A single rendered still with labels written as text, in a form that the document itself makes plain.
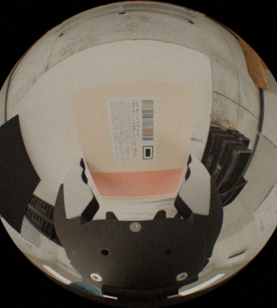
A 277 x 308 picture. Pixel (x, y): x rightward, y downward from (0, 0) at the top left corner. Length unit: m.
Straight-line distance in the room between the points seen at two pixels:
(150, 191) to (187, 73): 0.20
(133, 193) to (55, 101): 0.23
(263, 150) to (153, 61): 2.54
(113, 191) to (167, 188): 0.08
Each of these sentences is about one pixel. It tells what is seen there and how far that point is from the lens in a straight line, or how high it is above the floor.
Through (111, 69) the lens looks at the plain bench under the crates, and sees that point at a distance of 0.18.
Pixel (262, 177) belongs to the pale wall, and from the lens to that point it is 2.64.
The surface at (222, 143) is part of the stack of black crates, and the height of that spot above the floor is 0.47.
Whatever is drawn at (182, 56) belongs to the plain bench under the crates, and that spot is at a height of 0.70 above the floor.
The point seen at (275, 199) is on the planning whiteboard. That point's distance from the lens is 2.66.
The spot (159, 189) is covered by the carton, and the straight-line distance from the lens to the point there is 0.15.
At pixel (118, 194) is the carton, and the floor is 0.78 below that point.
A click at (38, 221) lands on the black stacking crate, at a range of 0.71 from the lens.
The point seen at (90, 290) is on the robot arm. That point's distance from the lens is 0.27.
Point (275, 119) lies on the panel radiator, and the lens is 2.44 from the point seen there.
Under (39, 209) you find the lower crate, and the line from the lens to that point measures 0.73.
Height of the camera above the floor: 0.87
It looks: 58 degrees down
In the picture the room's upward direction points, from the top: 175 degrees clockwise
